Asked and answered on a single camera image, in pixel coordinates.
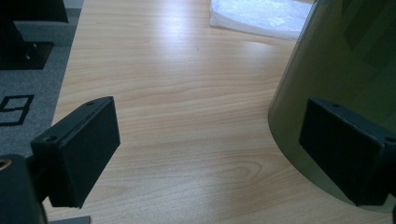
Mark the translucent blue-edged plastic bag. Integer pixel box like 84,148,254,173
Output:
208,0,314,41

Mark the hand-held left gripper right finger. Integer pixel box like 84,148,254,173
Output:
298,97,396,207

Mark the green plastic trash bin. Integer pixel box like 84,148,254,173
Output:
268,0,396,214

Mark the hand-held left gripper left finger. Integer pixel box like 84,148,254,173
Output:
30,95,121,209

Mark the black stand base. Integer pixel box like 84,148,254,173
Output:
0,21,54,71

